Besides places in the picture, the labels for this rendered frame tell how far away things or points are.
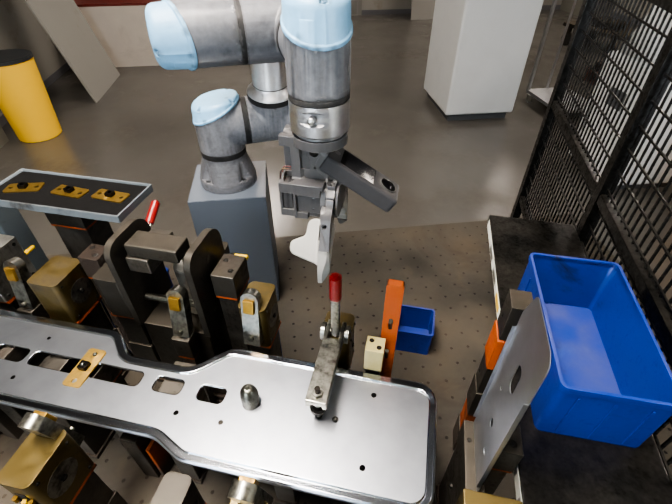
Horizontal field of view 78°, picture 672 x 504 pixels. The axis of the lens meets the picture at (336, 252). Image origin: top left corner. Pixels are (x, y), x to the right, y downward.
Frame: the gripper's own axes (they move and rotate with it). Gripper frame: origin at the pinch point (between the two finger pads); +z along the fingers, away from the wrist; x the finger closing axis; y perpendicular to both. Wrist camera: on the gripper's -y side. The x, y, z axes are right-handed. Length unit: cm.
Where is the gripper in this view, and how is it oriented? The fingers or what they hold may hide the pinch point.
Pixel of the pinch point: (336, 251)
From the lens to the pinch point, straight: 65.3
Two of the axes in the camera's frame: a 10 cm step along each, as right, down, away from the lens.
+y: -9.8, -1.4, 1.6
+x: -2.1, 6.4, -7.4
